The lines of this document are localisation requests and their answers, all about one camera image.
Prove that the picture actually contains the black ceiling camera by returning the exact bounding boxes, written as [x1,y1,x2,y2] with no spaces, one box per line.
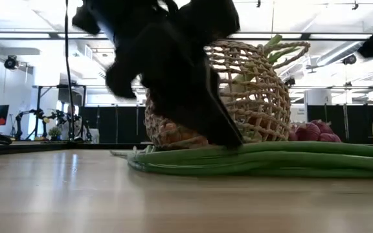
[341,53,357,66]
[3,54,19,71]

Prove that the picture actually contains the person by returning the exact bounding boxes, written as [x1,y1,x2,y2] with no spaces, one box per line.
[60,103,85,142]

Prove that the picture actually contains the white and green leek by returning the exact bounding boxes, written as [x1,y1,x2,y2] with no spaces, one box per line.
[220,34,301,98]

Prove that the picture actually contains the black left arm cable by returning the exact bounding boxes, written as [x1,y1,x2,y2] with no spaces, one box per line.
[63,0,76,142]

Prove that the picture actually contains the small purple grape bunch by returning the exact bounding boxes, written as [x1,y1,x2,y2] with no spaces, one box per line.
[287,118,343,144]

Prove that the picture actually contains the orange fruit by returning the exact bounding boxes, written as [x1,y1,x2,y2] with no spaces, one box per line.
[157,122,210,147]

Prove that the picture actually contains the woven wicker basket with handles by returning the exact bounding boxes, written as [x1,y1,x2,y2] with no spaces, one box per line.
[143,38,311,150]

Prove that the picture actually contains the black partition wall panels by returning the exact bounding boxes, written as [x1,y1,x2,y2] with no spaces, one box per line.
[78,102,373,145]

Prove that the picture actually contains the small potted plant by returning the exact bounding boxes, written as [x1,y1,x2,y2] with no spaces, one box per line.
[47,126,63,142]

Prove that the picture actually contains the white wall sign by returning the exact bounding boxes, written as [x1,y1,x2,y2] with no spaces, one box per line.
[289,105,308,124]

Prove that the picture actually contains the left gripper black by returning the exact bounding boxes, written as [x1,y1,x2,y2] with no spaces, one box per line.
[72,0,241,147]

